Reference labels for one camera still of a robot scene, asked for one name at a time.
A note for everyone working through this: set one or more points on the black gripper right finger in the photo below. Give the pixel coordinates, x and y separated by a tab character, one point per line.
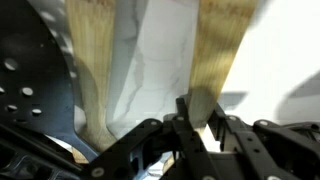
253	146

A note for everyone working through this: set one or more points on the wooden cooking stick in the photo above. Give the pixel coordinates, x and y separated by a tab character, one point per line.
216	50

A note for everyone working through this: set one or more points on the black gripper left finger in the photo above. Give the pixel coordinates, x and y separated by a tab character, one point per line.
180	140

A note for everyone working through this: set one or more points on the wooden spatula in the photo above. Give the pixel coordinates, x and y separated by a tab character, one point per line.
90	66

